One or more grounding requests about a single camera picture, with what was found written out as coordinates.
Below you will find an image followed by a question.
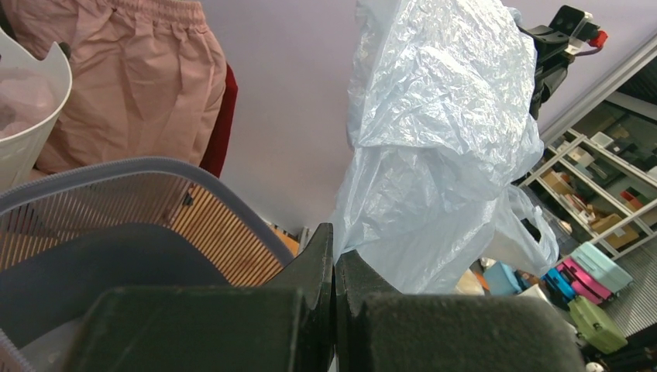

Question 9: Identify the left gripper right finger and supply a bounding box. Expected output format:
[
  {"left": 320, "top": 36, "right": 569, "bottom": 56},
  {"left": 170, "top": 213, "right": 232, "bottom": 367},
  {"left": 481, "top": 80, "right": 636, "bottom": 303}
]
[{"left": 335, "top": 252, "right": 584, "bottom": 371}]

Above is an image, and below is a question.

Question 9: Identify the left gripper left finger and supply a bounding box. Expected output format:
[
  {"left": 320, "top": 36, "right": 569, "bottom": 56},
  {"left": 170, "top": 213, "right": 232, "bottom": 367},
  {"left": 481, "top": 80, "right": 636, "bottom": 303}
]
[{"left": 62, "top": 223, "right": 334, "bottom": 371}]

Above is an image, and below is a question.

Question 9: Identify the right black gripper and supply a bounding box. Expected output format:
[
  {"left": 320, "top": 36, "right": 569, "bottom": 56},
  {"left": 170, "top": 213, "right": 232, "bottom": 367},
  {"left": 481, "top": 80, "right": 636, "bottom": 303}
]
[{"left": 518, "top": 22, "right": 576, "bottom": 119}]

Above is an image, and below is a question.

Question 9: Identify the light blue plastic bag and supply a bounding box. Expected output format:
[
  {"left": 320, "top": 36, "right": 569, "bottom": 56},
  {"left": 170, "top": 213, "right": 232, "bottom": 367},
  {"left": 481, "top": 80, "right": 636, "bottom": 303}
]
[{"left": 331, "top": 1, "right": 559, "bottom": 294}]

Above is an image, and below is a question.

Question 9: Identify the grey mesh trash bin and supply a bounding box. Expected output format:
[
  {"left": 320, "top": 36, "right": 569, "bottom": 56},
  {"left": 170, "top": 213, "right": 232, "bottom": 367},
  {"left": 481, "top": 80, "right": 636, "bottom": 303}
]
[{"left": 1, "top": 157, "right": 294, "bottom": 371}]

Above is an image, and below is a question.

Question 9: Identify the white slotted laundry basket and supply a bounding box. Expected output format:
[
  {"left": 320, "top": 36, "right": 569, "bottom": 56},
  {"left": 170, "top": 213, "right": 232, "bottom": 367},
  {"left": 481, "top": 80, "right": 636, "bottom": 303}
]
[{"left": 1, "top": 31, "right": 72, "bottom": 191}]

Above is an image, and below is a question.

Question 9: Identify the metal storage shelf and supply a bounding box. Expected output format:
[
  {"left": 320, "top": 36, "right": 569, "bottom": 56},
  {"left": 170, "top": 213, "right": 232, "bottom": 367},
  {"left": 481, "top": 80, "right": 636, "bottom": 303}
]
[{"left": 520, "top": 129, "right": 656, "bottom": 259}]

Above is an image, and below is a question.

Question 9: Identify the blue suitcase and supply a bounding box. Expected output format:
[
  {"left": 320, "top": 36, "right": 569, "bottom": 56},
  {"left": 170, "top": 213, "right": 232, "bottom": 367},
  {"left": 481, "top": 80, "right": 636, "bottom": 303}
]
[{"left": 542, "top": 268, "right": 576, "bottom": 304}]

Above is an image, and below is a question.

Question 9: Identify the dark red garment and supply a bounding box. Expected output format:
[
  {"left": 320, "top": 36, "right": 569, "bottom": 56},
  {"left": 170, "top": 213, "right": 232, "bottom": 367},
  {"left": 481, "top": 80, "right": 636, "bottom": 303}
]
[{"left": 200, "top": 64, "right": 239, "bottom": 177}]

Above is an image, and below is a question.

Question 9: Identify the pink suitcase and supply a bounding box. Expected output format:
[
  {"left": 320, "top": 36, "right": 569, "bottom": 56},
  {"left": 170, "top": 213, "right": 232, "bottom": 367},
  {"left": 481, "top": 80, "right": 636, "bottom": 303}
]
[{"left": 556, "top": 258, "right": 614, "bottom": 305}]

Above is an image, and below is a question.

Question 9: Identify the green suitcase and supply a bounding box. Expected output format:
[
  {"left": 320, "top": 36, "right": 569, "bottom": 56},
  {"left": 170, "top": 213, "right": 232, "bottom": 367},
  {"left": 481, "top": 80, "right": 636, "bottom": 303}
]
[{"left": 568, "top": 296, "right": 628, "bottom": 354}]

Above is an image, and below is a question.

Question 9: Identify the teal suitcase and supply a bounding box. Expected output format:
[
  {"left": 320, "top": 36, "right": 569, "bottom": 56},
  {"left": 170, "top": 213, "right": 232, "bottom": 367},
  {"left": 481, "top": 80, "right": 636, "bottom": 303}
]
[{"left": 569, "top": 242, "right": 634, "bottom": 295}]

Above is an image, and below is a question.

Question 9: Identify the pink hanging garment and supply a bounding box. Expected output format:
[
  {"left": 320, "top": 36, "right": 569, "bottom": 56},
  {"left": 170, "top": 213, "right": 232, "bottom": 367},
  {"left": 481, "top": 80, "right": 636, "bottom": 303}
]
[{"left": 2, "top": 0, "right": 227, "bottom": 174}]

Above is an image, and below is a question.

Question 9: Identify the pink plastic bag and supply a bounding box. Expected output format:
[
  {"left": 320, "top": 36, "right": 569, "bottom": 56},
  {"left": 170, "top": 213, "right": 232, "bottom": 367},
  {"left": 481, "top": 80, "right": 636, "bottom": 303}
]
[{"left": 1, "top": 67, "right": 57, "bottom": 140}]

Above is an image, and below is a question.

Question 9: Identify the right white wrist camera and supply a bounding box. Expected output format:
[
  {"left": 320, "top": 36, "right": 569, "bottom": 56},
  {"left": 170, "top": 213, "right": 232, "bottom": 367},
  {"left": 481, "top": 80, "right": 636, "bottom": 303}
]
[{"left": 549, "top": 5, "right": 608, "bottom": 57}]

